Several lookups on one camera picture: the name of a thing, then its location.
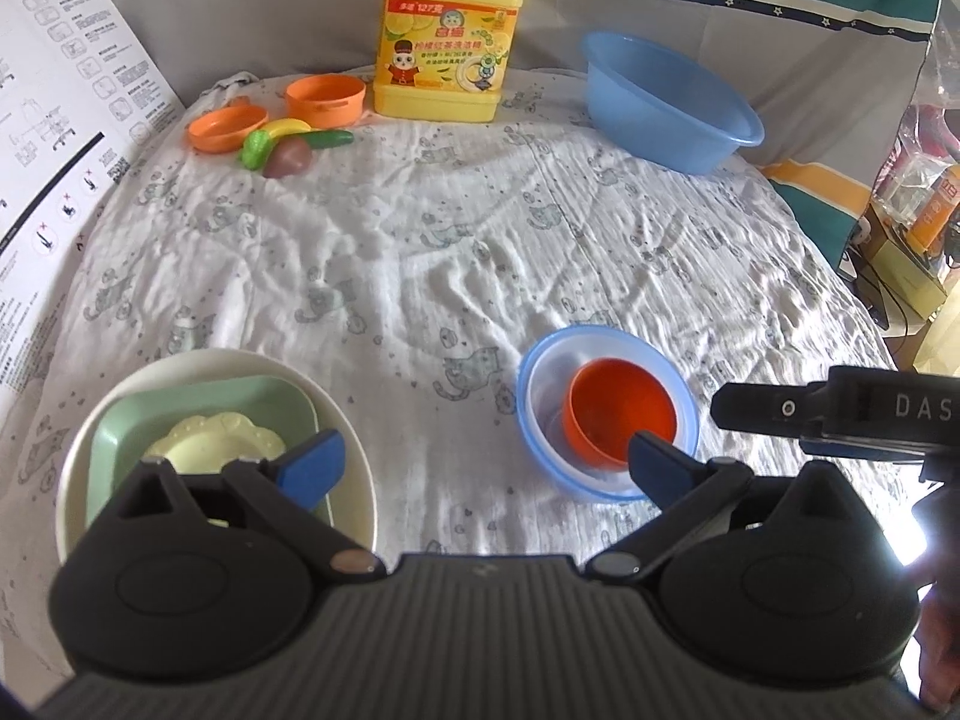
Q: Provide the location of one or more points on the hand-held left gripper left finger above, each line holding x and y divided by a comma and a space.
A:
311, 465

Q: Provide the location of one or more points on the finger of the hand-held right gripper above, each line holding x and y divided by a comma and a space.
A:
765, 409

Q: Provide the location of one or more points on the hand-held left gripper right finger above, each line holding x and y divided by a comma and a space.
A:
660, 465

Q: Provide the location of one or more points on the orange cup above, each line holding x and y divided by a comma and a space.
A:
607, 405

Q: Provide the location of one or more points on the yellow scalloped plate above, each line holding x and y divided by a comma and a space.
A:
217, 435

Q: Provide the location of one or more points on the clear plastic bowl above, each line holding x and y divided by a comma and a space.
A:
555, 390

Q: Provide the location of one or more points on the blue transparent bowl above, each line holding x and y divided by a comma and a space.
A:
536, 420

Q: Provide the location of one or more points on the green square plate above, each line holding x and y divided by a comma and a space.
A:
150, 420

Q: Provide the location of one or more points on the large white round plate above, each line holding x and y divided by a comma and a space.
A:
75, 465

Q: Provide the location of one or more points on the yellow cardboard box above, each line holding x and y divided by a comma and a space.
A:
911, 274

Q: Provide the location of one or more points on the white printed blanket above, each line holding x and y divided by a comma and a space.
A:
450, 255

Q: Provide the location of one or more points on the clear plastic bag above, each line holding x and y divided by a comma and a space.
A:
926, 135

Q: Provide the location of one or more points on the large blue plastic basin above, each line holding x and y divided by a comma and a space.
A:
660, 127

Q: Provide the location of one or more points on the light green toy vegetable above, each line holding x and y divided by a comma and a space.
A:
253, 150

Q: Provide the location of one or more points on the green toy cucumber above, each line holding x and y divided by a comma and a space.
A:
330, 139

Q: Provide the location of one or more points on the yellow toy banana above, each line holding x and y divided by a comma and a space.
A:
289, 126

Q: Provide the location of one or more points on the orange toy pan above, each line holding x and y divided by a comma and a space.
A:
225, 127

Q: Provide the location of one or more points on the orange toy pot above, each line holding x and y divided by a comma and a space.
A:
322, 111

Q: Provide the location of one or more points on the white printed instruction sheet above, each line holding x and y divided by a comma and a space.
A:
60, 127

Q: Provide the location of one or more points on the yellow detergent bottle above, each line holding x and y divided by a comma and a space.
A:
442, 52

